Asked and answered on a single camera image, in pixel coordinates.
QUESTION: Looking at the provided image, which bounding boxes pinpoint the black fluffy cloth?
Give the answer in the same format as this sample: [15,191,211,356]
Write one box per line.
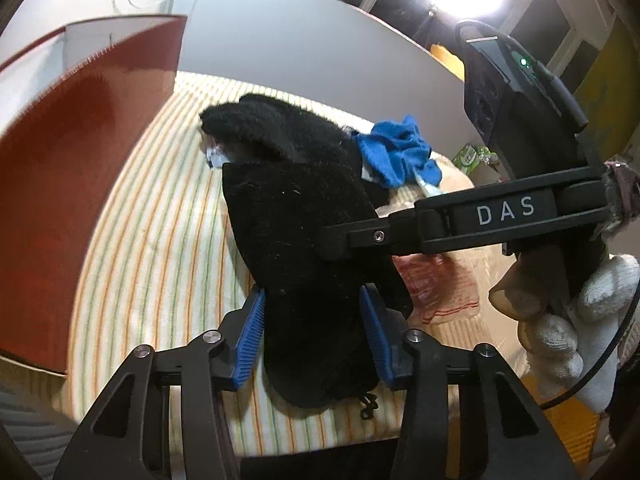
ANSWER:
[200,92,396,206]

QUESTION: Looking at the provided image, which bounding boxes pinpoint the person's right hand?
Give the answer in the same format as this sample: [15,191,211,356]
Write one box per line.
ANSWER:
[489,250,640,413]

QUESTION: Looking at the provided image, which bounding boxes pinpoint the striped blanket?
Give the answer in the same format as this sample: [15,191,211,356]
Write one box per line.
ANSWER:
[0,71,606,461]

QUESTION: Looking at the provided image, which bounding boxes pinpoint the yellow object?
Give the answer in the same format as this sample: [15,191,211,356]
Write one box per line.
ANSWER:
[431,44,467,82]

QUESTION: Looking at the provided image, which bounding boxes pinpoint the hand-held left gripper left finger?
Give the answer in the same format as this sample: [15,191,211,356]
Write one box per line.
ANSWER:
[52,287,266,480]

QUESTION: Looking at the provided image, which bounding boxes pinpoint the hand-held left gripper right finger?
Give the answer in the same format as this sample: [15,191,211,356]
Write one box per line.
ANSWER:
[359,284,581,480]

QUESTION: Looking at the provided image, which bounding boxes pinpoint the black lamp stand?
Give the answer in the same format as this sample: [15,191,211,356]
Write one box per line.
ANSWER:
[425,4,442,53]

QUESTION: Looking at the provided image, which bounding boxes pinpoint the black fleece cloth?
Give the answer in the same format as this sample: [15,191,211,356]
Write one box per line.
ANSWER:
[222,160,416,408]

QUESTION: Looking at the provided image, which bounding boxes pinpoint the green packet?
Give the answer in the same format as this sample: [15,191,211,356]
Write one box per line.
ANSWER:
[452,142,501,177]

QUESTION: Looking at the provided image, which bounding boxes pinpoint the blue cloth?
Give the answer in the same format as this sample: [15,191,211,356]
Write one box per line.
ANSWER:
[350,115,443,191]

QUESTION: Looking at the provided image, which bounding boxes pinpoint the red box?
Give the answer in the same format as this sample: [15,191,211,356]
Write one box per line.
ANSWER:
[0,14,188,378]

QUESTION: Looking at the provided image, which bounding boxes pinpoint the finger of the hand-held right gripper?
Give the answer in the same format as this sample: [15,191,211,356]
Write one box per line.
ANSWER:
[317,208,451,262]

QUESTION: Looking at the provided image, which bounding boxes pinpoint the red mesh bag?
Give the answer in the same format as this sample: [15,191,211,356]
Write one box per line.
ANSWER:
[392,252,482,327]

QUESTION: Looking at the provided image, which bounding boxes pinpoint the white headboard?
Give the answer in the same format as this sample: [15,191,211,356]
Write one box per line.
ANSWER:
[0,0,467,158]

